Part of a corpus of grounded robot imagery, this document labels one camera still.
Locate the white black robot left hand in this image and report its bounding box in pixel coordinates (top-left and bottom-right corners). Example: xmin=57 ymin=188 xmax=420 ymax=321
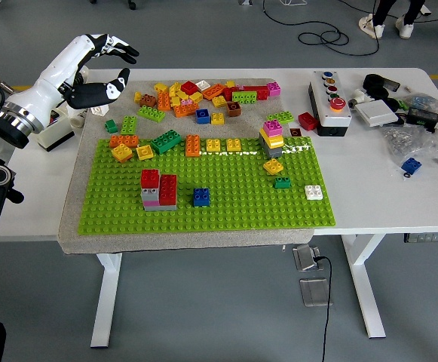
xmin=4 ymin=32 xmax=141 ymax=133

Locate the orange long toy brick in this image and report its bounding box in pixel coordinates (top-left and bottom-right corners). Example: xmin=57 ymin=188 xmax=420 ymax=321
xmin=201 ymin=83 xmax=228 ymax=101
xmin=173 ymin=102 xmax=200 ymax=118
xmin=156 ymin=91 xmax=172 ymax=112
xmin=185 ymin=134 xmax=201 ymax=158
xmin=109 ymin=134 xmax=139 ymax=149

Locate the lime long toy brick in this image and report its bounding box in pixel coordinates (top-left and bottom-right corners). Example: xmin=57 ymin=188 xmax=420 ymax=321
xmin=266 ymin=110 xmax=295 ymax=125
xmin=231 ymin=90 xmax=258 ymax=106
xmin=136 ymin=105 xmax=167 ymax=123

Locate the dark green long toy brick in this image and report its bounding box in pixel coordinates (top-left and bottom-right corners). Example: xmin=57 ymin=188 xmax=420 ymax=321
xmin=149 ymin=130 xmax=182 ymax=155

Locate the grey square toy brick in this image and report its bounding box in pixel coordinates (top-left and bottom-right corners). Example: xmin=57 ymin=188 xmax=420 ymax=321
xmin=140 ymin=186 xmax=161 ymax=203

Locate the red long toy brick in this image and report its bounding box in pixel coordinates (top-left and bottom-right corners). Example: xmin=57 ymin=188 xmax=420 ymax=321
xmin=159 ymin=173 xmax=178 ymax=207
xmin=240 ymin=85 xmax=271 ymax=101

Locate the grey long toy brick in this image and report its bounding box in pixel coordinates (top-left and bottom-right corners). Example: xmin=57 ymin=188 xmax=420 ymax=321
xmin=142 ymin=203 xmax=178 ymax=213

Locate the green studded baseplate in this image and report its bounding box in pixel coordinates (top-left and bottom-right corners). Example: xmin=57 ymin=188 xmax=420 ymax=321
xmin=77 ymin=135 xmax=336 ymax=236

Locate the yellow rectangular toy brick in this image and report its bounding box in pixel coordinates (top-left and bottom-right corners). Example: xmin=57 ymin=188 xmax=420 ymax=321
xmin=259 ymin=127 xmax=285 ymax=149

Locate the grey rectangular toy brick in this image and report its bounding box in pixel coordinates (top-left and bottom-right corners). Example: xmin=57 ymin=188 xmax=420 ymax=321
xmin=259 ymin=133 xmax=283 ymax=159

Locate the white pipe fitting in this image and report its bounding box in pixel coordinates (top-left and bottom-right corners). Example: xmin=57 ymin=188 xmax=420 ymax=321
xmin=69 ymin=107 xmax=90 ymax=129
xmin=347 ymin=88 xmax=374 ymax=111

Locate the grey-brown table mat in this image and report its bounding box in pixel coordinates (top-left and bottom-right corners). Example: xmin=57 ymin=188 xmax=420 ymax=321
xmin=58 ymin=78 xmax=317 ymax=256

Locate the white table leg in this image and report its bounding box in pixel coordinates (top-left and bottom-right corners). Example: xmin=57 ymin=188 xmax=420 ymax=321
xmin=341 ymin=234 xmax=387 ymax=339
xmin=90 ymin=253 xmax=124 ymax=348

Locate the grey button control box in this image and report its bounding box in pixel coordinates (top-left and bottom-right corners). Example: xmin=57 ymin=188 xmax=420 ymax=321
xmin=308 ymin=69 xmax=354 ymax=137

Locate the metal floor socket plate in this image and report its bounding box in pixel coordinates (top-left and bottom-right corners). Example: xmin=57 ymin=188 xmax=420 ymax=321
xmin=299 ymin=278 xmax=333 ymax=308
xmin=292 ymin=244 xmax=322 ymax=272

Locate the person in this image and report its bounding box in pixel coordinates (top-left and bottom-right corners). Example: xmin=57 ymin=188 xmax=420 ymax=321
xmin=357 ymin=0 xmax=427 ymax=40

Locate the clear bag of screws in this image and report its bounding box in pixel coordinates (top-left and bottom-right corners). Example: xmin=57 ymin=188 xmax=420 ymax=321
xmin=379 ymin=124 xmax=436 ymax=167

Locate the clear bag of blue parts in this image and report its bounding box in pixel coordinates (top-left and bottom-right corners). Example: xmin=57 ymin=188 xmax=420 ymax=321
xmin=405 ymin=93 xmax=438 ymax=112

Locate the black electronic module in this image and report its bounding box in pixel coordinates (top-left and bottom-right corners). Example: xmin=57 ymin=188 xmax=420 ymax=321
xmin=406 ymin=107 xmax=438 ymax=133

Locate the grey table control panel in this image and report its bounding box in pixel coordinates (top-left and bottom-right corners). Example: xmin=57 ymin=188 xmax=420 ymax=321
xmin=403 ymin=232 xmax=438 ymax=244

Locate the white green-red switch box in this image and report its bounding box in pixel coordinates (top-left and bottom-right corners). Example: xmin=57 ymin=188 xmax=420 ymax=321
xmin=34 ymin=105 xmax=75 ymax=152

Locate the black coiled floor cable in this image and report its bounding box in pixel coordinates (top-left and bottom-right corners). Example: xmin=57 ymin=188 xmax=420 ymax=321
xmin=262 ymin=0 xmax=381 ymax=57

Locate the black strap roll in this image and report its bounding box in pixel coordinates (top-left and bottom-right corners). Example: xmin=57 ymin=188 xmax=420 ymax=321
xmin=363 ymin=73 xmax=389 ymax=90
xmin=367 ymin=87 xmax=390 ymax=101

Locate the white wall switch plate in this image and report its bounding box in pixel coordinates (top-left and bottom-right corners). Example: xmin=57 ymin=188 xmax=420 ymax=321
xmin=354 ymin=100 xmax=400 ymax=129

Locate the black power cord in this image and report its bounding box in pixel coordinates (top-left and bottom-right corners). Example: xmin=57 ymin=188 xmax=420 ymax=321
xmin=314 ymin=256 xmax=333 ymax=362

